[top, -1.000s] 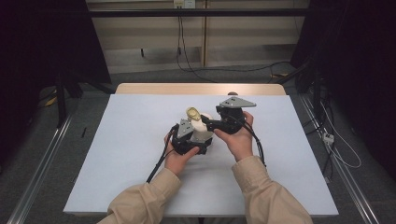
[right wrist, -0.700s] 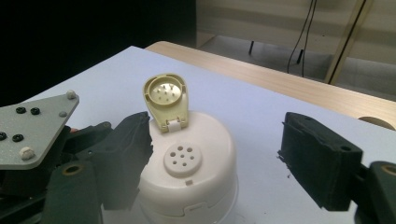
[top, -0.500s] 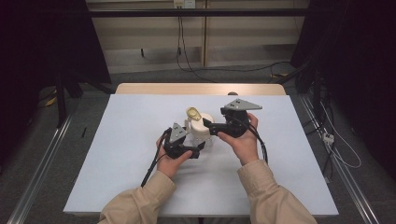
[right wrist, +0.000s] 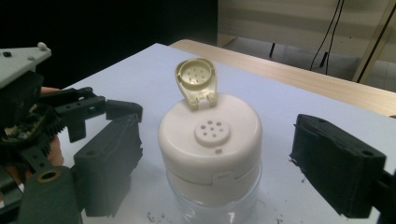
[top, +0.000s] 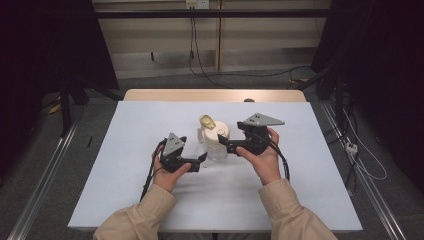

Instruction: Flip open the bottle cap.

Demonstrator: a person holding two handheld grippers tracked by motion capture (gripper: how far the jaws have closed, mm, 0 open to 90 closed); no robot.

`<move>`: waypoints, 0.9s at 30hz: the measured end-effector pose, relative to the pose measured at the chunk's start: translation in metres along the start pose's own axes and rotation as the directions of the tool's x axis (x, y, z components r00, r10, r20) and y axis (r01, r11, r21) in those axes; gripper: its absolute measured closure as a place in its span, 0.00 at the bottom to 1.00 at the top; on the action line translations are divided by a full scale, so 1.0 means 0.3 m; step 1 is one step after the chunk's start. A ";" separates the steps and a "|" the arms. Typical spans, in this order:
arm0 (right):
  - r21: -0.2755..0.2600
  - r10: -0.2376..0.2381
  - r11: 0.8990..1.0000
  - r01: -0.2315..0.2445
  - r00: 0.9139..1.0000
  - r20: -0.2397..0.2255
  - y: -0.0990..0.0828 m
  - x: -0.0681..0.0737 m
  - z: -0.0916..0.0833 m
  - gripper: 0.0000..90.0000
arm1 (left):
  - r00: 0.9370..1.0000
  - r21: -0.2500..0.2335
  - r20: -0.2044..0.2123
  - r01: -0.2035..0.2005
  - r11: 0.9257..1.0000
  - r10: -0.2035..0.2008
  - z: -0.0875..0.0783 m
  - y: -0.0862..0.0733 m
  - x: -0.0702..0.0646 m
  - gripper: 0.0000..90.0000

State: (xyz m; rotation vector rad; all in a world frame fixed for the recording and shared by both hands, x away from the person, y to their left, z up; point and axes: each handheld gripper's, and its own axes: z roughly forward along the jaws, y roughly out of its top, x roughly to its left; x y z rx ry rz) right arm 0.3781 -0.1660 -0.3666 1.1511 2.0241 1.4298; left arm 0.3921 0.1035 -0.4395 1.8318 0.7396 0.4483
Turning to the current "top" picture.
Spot white wall socket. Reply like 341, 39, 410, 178
185, 0, 210, 10

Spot wooden table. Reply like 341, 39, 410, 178
123, 88, 307, 103

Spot left hand-held gripper black cable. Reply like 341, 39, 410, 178
139, 139, 168, 203

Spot white floor cable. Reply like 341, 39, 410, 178
342, 108, 388, 182

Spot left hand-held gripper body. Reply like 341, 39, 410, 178
159, 132, 201, 174

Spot beige vertical wall conduit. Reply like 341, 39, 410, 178
215, 0, 223, 73

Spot glass jar with cream lid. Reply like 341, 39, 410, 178
197, 120, 232, 162

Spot person's left hand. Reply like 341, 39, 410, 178
152, 144, 193, 193

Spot person's right hand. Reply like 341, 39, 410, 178
235, 127, 283, 187

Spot yellow bottle cap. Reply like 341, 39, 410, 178
199, 114, 217, 131

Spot hand-held gripper black cable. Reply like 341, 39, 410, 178
139, 139, 168, 203
264, 134, 291, 183

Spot metal floor rail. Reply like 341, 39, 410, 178
319, 101, 408, 240
6, 116, 84, 240

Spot right hand-held gripper black cable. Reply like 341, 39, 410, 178
264, 134, 291, 183

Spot black wall socket cable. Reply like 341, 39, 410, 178
188, 7, 234, 89

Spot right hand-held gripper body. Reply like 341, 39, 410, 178
237, 113, 286, 157

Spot white power strip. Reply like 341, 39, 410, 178
345, 141, 359, 156

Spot black metal stand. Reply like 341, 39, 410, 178
56, 66, 91, 138

